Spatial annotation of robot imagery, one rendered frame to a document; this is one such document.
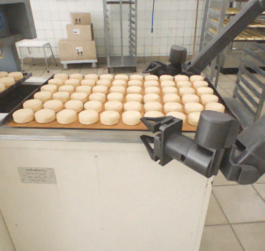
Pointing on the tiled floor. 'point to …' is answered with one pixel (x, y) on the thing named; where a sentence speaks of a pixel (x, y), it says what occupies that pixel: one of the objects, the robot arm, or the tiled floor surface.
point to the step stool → (37, 53)
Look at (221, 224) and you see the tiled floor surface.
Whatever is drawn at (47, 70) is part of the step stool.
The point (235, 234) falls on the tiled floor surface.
